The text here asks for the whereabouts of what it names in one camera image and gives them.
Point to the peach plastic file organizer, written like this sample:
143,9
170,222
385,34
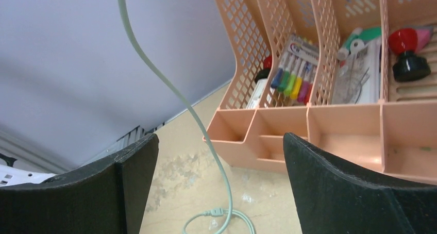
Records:
392,130

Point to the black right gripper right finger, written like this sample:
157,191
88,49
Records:
334,195

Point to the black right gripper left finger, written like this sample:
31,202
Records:
108,195

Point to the green white glue bottle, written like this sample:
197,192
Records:
357,40

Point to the colourful marker set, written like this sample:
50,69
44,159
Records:
296,70

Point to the white staples box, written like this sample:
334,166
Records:
255,97

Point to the clear plastic ruler pouch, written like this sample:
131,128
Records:
358,79

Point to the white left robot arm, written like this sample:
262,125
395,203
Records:
11,176

